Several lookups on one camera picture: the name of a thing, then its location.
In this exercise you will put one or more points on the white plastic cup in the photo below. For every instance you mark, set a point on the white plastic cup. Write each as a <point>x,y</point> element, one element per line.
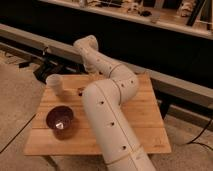
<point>54,81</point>

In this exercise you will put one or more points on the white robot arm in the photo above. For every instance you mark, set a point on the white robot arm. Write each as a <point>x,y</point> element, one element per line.
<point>102,100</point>

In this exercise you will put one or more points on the dark purple bowl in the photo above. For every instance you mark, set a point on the dark purple bowl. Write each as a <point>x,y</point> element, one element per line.
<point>59,120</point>

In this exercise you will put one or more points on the black equipment on floor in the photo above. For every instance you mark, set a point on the black equipment on floor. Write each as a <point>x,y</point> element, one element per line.
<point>48,68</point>

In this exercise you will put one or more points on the small dark eraser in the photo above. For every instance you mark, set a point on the small dark eraser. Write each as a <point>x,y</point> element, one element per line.
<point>80,91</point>

